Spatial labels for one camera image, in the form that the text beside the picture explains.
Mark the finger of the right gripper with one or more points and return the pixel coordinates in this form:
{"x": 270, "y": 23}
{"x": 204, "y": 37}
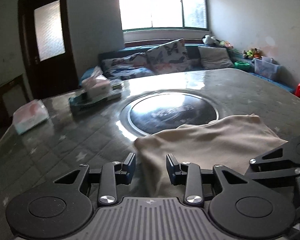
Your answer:
{"x": 281, "y": 162}

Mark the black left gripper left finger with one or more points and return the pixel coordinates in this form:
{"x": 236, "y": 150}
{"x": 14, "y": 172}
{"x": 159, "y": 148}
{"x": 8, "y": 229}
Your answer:
{"x": 62, "y": 206}

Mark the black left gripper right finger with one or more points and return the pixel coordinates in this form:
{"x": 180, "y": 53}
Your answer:
{"x": 238, "y": 205}

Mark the cream beige garment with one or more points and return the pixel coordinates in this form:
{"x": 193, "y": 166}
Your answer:
{"x": 231, "y": 141}

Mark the clear plastic storage box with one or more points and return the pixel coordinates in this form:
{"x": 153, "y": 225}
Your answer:
{"x": 266, "y": 69}

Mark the plastic tissue pack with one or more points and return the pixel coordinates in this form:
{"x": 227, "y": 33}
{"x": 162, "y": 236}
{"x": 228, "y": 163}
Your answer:
{"x": 29, "y": 115}

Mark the green bowl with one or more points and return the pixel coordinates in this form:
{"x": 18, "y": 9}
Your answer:
{"x": 244, "y": 66}

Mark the teal handheld device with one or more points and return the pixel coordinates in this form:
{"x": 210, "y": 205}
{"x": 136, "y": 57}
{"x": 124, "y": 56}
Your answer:
{"x": 82, "y": 103}

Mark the colourful plush toys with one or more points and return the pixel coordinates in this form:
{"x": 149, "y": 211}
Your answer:
{"x": 252, "y": 53}

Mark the dark wooden cabinet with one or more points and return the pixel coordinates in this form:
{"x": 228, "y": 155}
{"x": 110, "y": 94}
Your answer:
{"x": 13, "y": 94}

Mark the white remote control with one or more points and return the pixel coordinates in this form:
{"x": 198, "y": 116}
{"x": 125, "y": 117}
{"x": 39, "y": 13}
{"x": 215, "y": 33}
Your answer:
{"x": 114, "y": 94}

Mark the grey plain cushion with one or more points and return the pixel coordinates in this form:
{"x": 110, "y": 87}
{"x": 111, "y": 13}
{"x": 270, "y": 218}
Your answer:
{"x": 214, "y": 58}

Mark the pink tissue box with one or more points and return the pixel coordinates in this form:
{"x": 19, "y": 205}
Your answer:
{"x": 96, "y": 84}

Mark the round black induction cooktop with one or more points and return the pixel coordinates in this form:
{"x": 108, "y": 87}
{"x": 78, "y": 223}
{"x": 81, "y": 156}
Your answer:
{"x": 166, "y": 109}

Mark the small green tin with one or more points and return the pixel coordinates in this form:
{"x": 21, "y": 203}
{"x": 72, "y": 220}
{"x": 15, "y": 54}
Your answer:
{"x": 117, "y": 84}

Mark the panda plush toy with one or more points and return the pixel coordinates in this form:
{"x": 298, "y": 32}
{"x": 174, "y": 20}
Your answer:
{"x": 210, "y": 40}

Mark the upright butterfly cushion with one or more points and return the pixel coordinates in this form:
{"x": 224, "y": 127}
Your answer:
{"x": 171, "y": 57}

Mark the blue sofa bench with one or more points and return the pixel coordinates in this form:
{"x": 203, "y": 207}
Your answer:
{"x": 194, "y": 60}

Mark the flat butterfly pillow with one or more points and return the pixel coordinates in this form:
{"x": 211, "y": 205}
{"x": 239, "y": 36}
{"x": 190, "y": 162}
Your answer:
{"x": 128, "y": 67}

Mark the dark door with glass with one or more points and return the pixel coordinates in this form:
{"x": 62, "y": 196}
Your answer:
{"x": 46, "y": 47}

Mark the green framed window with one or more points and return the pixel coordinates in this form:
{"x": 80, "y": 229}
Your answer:
{"x": 159, "y": 14}

